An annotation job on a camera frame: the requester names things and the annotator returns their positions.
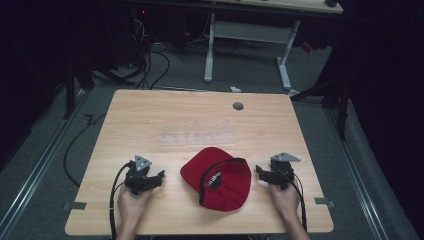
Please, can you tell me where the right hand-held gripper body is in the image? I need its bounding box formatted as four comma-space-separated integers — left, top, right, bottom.
269, 152, 302, 191

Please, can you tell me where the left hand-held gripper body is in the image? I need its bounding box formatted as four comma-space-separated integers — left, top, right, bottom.
124, 154, 155, 196

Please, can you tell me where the person's right hand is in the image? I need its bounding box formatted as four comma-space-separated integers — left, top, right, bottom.
268, 181, 301, 221

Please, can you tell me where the person's left hand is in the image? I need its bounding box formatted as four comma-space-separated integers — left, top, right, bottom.
116, 184, 153, 229

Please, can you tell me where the red baseball cap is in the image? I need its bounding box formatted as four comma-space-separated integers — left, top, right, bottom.
179, 146, 253, 213

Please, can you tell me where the grey tape piece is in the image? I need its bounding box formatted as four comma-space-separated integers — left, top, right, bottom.
314, 196, 336, 209
62, 201, 88, 212

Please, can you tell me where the clear plastic strip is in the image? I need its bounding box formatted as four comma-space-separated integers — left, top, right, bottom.
157, 131, 238, 148

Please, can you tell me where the black metal stand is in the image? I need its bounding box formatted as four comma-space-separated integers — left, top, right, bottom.
62, 56, 136, 120
289, 59, 354, 141

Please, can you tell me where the small red object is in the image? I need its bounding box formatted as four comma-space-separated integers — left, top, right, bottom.
300, 41, 315, 55

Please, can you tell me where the white-framed wooden desk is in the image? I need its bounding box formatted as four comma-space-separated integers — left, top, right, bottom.
203, 0, 345, 92

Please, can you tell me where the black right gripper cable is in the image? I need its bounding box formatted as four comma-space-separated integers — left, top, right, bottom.
291, 175, 308, 233

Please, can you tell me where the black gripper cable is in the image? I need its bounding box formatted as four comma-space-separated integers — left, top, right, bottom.
108, 161, 133, 240
291, 175, 308, 233

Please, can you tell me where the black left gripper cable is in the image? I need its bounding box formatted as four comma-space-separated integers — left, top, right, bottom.
108, 161, 133, 240

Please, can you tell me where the black floor cable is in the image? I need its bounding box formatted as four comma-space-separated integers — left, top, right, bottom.
63, 113, 108, 188

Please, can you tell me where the metal floor rail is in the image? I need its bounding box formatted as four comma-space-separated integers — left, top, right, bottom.
324, 108, 392, 240
0, 87, 93, 231

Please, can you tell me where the bundle of black cables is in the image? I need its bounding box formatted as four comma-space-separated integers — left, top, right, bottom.
126, 16, 172, 91

